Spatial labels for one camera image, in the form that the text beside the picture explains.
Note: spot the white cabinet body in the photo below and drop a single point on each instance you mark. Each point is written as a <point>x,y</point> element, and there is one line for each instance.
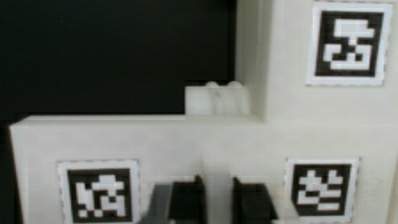
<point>235,99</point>

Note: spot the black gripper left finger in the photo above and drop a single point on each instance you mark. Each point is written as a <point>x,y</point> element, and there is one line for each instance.
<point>178,203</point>

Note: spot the white cabinet door panel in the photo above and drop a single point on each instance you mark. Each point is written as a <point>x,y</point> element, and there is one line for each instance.
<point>335,120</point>
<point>180,146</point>

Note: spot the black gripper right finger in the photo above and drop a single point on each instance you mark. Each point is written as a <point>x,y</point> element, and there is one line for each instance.
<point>253,206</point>

